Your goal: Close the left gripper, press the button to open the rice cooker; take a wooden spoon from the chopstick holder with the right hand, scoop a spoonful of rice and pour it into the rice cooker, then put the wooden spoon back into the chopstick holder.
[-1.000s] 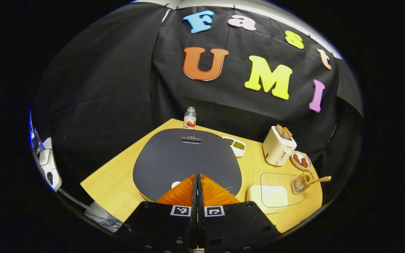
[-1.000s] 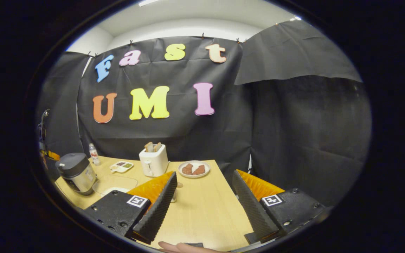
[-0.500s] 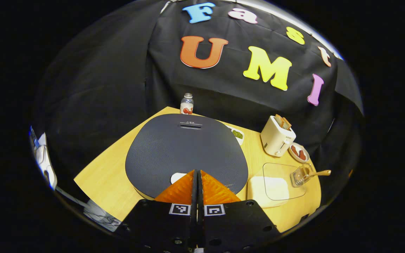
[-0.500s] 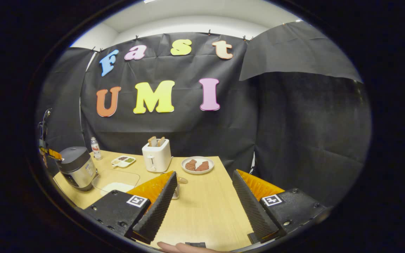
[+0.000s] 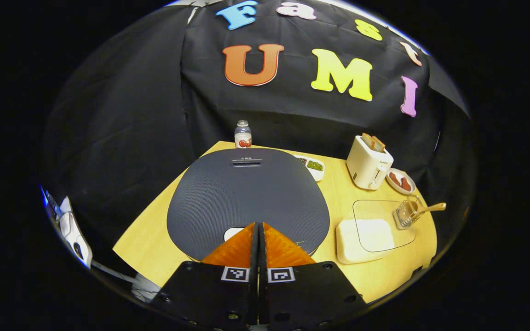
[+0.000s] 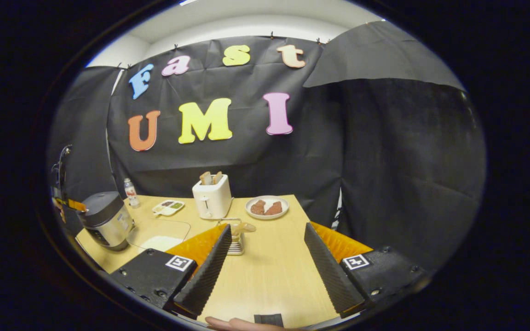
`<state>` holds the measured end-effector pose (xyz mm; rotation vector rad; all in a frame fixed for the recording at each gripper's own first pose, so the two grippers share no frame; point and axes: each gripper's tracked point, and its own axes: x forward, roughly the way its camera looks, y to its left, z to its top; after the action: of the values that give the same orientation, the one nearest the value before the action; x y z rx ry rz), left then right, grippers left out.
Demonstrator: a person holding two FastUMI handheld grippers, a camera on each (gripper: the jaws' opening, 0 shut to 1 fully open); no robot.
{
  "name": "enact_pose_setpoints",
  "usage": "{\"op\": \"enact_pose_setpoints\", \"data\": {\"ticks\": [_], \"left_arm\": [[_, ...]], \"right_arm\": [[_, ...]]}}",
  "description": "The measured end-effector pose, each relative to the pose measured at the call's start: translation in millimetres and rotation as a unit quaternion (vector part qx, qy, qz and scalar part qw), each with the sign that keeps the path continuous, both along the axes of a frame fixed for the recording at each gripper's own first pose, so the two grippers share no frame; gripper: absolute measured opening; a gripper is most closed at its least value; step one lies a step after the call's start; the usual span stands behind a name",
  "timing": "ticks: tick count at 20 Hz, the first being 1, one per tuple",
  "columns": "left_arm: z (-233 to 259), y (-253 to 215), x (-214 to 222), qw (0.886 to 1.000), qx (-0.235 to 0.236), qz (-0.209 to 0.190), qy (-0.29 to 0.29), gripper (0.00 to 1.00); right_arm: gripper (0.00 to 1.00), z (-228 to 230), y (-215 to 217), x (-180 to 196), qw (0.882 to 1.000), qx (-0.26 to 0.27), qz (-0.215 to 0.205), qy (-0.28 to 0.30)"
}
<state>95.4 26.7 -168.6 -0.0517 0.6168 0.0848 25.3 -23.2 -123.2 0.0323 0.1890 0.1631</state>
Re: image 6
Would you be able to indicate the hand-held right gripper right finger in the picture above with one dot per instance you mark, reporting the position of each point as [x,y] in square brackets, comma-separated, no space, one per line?
[331,280]

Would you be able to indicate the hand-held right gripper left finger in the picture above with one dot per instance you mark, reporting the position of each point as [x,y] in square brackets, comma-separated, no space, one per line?
[205,280]

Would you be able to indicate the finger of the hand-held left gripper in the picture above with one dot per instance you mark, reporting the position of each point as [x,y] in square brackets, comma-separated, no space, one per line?
[76,205]

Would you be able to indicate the black silver rice cooker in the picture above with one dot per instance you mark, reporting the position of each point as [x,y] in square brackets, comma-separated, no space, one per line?
[106,220]

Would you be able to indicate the wooden spoon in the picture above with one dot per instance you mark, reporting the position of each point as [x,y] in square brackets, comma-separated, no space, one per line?
[244,227]

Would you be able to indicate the small clear bottle red label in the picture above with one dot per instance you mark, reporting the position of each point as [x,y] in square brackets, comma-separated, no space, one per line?
[131,195]

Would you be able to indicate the clear glass tray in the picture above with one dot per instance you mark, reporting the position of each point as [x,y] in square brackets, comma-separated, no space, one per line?
[154,227]

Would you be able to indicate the white toaster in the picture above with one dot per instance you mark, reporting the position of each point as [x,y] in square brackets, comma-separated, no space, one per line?
[212,200]

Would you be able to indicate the white divided condiment dish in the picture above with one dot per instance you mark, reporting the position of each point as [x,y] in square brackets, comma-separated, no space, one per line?
[168,208]

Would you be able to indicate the brown meat piece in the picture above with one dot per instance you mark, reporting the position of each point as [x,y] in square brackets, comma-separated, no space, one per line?
[258,208]
[274,209]

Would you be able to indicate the toast slice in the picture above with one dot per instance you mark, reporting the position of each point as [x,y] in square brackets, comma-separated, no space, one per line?
[218,177]
[205,178]

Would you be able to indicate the white round plate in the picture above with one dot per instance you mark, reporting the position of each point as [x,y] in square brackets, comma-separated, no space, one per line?
[267,198]

